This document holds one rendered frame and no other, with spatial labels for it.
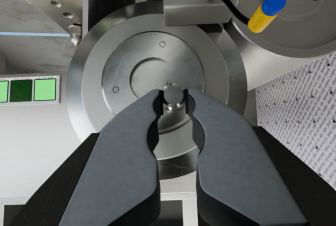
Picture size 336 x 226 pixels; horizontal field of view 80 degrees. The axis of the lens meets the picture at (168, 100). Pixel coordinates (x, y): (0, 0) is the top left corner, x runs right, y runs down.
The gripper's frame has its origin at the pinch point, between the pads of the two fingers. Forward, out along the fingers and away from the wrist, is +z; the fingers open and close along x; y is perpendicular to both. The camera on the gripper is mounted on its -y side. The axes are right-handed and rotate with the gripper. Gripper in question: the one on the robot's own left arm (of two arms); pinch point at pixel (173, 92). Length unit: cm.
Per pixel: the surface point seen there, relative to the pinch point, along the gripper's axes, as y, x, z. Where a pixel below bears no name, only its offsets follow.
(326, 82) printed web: 4.8, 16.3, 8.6
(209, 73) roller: 0.7, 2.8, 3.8
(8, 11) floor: 23, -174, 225
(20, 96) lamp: 18, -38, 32
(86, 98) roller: 1.9, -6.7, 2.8
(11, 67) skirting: 139, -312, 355
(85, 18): -2.9, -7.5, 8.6
